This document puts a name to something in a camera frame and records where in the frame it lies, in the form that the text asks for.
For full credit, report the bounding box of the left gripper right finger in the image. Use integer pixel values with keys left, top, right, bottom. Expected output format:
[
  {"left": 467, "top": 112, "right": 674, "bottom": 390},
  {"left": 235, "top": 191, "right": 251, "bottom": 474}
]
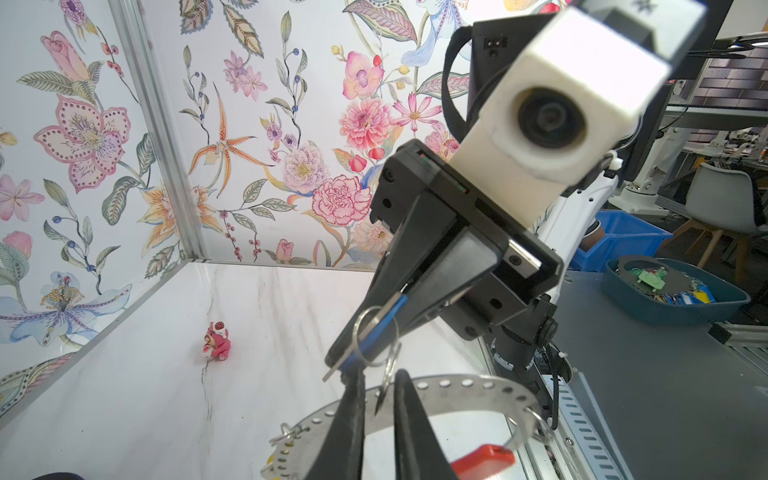
[{"left": 393, "top": 369, "right": 457, "bottom": 480}]

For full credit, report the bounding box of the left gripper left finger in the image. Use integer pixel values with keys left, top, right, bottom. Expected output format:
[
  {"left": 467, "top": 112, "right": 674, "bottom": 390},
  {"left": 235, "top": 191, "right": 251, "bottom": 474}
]
[{"left": 306, "top": 369, "right": 366, "bottom": 480}]

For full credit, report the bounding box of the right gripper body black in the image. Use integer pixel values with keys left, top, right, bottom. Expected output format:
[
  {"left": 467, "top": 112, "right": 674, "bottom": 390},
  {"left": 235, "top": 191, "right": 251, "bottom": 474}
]
[{"left": 370, "top": 140, "right": 564, "bottom": 320}]

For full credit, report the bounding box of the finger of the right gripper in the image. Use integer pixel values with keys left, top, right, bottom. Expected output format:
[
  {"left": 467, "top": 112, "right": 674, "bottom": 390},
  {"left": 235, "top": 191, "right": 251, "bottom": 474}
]
[
  {"left": 325, "top": 191, "right": 459, "bottom": 373},
  {"left": 383, "top": 227, "right": 502, "bottom": 336}
]

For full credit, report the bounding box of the metal keyring with red handle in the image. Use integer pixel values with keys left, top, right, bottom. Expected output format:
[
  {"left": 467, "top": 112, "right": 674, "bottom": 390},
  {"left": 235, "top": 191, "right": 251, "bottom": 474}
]
[{"left": 261, "top": 370, "right": 548, "bottom": 479}]

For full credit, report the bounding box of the blue key tag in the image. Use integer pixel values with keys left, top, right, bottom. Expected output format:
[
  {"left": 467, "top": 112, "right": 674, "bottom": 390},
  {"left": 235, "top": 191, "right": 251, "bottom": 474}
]
[{"left": 334, "top": 292, "right": 408, "bottom": 372}]

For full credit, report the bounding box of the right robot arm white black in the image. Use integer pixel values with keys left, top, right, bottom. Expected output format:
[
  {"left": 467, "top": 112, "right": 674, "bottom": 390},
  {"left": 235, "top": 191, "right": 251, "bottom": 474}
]
[{"left": 325, "top": 140, "right": 570, "bottom": 420}]

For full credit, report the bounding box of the blue plastic crate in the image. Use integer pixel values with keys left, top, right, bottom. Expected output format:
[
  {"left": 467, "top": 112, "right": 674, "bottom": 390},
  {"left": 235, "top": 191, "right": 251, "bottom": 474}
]
[{"left": 569, "top": 210, "right": 673, "bottom": 273}]

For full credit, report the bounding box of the small red toy figure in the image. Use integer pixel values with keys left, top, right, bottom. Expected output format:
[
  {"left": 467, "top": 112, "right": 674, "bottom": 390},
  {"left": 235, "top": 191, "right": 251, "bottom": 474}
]
[{"left": 203, "top": 321, "right": 231, "bottom": 361}]

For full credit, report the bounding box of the teal bin with parts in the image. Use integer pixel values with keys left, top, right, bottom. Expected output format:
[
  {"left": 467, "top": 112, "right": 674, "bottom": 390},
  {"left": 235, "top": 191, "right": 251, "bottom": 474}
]
[{"left": 601, "top": 255, "right": 750, "bottom": 326}]

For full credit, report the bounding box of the white chair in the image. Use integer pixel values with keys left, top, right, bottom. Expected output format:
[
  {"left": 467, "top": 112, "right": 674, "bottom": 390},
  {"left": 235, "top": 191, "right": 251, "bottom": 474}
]
[{"left": 663, "top": 163, "right": 767, "bottom": 284}]

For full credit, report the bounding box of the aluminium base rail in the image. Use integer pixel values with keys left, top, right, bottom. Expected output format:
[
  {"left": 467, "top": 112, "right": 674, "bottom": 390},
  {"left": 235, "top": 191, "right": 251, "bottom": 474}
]
[{"left": 527, "top": 372, "right": 633, "bottom": 479}]

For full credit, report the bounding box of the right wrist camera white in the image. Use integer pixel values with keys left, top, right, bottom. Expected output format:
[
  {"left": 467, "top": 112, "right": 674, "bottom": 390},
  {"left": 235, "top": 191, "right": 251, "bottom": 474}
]
[{"left": 442, "top": 1, "right": 708, "bottom": 226}]

